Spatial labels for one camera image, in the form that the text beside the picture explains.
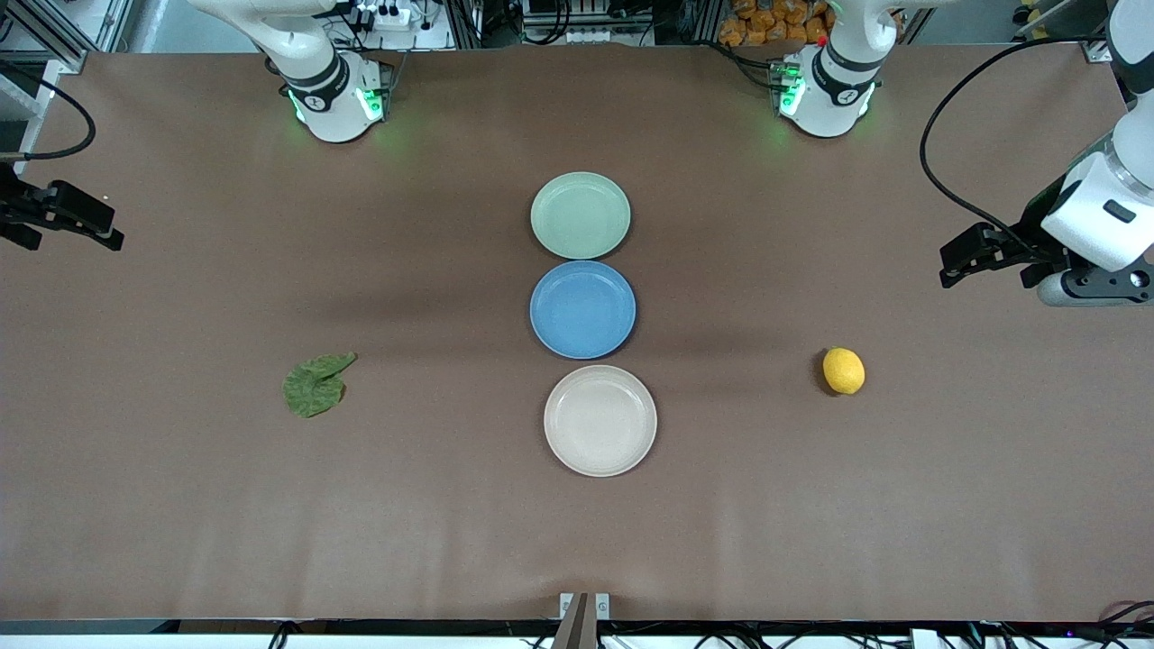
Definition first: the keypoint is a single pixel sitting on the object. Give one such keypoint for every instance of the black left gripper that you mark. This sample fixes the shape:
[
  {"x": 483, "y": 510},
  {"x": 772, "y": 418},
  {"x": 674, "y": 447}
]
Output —
[{"x": 1033, "y": 242}]

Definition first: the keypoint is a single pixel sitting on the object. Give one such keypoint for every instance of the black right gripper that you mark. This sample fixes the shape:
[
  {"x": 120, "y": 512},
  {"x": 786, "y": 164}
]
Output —
[{"x": 20, "y": 209}]

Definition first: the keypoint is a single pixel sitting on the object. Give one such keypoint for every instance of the yellow lemon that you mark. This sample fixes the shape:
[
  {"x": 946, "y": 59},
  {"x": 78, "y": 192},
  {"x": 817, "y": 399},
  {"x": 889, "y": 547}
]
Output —
[{"x": 844, "y": 370}]

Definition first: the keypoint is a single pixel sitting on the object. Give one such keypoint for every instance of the green lettuce leaf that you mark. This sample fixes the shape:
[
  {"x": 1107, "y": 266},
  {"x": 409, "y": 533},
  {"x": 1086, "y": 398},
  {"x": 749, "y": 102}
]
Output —
[{"x": 313, "y": 389}]

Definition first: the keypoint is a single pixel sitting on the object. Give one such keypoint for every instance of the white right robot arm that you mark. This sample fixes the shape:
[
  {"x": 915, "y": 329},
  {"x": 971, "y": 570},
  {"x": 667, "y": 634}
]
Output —
[{"x": 335, "y": 95}]

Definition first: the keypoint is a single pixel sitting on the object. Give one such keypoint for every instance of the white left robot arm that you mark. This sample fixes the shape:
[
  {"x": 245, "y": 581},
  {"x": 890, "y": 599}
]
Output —
[{"x": 831, "y": 90}]

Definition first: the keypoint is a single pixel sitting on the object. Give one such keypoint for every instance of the orange snack packets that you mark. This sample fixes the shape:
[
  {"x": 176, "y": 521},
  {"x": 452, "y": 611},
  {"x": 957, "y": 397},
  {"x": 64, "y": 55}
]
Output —
[{"x": 766, "y": 22}]

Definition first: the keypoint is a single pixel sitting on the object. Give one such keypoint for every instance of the white power strip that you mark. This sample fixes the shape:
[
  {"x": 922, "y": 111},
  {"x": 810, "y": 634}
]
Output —
[{"x": 386, "y": 15}]

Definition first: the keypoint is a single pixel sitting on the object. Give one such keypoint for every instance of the blue plate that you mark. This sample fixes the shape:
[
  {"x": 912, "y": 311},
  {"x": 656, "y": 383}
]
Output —
[{"x": 582, "y": 310}]

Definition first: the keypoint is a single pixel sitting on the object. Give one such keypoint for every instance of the light green plate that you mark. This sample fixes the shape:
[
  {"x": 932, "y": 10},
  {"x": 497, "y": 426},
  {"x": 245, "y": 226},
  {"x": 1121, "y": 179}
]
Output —
[{"x": 581, "y": 215}]

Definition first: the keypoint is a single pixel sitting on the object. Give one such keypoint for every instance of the beige plate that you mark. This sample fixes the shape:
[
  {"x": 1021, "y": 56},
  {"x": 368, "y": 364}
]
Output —
[{"x": 600, "y": 421}]

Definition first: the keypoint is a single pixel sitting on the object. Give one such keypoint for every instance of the aluminium frame profile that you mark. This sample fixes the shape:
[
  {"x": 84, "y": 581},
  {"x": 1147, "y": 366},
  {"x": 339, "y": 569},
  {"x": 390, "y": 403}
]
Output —
[
  {"x": 1097, "y": 50},
  {"x": 54, "y": 36}
]

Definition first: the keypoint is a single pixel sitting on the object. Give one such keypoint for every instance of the metal table edge bracket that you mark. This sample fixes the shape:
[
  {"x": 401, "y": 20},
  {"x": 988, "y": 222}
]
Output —
[{"x": 584, "y": 613}]

